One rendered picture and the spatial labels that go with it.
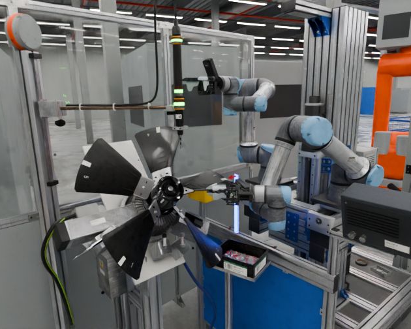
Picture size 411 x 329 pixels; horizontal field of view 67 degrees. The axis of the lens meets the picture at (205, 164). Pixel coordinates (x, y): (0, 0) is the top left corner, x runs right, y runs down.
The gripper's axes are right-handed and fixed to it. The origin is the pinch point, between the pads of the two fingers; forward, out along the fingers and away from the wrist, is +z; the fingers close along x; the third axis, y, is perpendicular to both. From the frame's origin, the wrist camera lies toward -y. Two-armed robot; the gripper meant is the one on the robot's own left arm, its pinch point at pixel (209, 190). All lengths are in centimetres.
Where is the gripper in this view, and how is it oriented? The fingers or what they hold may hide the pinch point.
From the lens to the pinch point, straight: 138.9
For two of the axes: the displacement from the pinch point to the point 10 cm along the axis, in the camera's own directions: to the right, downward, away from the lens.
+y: -2.1, 3.3, -9.2
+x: 0.6, 9.4, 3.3
